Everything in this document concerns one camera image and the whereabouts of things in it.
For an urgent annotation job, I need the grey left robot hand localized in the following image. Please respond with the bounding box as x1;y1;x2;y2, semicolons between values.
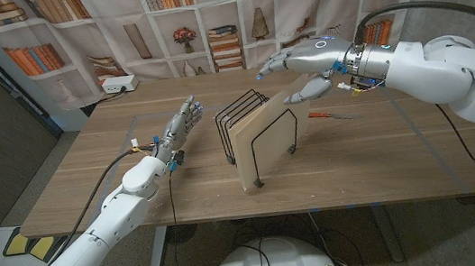
144;93;210;165

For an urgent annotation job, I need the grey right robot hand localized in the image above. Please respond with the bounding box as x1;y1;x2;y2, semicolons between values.
252;32;359;109

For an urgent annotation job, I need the grey tape outline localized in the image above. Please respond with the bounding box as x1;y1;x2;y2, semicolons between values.
95;75;471;227

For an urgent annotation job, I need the white power strip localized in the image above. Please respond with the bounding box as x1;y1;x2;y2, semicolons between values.
100;74;141;96

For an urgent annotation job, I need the printed bookshelf backdrop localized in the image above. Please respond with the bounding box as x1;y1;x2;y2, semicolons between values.
0;0;442;120

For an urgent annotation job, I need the wooden cutting board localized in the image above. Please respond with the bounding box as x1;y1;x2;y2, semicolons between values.
221;73;322;194

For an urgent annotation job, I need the white table leg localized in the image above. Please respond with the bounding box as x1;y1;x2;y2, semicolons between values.
142;225;173;266

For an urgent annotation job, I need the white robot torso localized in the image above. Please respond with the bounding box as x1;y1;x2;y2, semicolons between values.
205;228;340;266

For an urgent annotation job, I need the grey table leg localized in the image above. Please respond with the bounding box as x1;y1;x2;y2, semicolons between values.
369;201;406;266

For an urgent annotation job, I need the red-handled knife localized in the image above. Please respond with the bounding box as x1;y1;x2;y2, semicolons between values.
306;105;363;125

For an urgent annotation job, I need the black power strip cable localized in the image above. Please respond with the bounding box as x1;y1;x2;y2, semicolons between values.
78;86;130;117

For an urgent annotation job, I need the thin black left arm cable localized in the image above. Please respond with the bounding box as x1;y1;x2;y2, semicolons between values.
160;158;191;266

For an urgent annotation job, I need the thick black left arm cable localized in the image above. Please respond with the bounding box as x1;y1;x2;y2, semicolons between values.
25;143;170;266

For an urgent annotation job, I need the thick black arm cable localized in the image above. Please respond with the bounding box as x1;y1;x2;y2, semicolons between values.
348;0;475;50
25;143;170;266

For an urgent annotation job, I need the black wire file holder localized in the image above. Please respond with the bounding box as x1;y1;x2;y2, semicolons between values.
210;84;306;194

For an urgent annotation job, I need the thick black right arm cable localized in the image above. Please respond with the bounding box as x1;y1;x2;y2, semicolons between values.
348;0;475;50

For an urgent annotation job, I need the black torso cable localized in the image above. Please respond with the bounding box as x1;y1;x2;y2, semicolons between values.
229;224;273;266

